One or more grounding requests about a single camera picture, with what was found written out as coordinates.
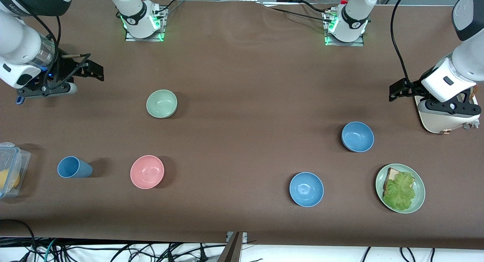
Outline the blue bowl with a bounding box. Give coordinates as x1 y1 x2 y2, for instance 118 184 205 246
289 172 324 208
341 121 375 153

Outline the green bowl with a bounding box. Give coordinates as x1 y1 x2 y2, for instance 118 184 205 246
146 89 178 119

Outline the pink bowl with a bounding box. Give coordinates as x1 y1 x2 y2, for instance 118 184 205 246
130 155 165 189

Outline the cream toaster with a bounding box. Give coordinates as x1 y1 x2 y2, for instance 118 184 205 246
415 86 481 134

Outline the bread slice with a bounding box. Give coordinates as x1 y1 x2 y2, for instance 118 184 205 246
383 167 402 196

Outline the blue cup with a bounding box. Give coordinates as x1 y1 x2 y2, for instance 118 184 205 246
57 156 93 178

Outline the green plate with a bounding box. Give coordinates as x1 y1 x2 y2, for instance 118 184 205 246
375 164 426 214

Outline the green lettuce leaf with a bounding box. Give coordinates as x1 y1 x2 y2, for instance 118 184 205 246
383 172 416 211

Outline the clear plastic container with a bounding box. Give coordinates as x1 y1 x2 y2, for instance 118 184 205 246
0 142 31 199

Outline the yellow fruit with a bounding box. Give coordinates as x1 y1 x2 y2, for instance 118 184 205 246
0 169 20 191

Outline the brown table cover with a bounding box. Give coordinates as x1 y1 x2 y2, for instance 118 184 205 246
0 0 484 250

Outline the dark beam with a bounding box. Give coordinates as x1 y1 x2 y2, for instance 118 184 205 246
217 232 244 262

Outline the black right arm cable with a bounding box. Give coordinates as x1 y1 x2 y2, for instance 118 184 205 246
0 0 63 85

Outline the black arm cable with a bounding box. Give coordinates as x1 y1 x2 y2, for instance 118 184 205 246
0 0 63 85
391 0 413 83

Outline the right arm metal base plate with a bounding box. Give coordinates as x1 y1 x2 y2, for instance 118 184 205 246
125 5 167 42

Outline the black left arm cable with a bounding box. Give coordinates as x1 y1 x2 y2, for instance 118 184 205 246
391 0 413 83

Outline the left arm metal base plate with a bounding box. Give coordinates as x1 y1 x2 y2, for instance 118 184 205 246
324 12 365 47

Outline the black base cable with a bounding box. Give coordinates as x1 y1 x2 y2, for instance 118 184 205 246
153 0 186 19

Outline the black table cable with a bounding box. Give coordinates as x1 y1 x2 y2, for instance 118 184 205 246
301 0 337 14
261 3 335 20

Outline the black floor cable loop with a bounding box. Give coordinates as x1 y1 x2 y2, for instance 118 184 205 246
0 219 36 262

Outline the teal floor cable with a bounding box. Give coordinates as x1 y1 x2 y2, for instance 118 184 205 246
43 239 58 262

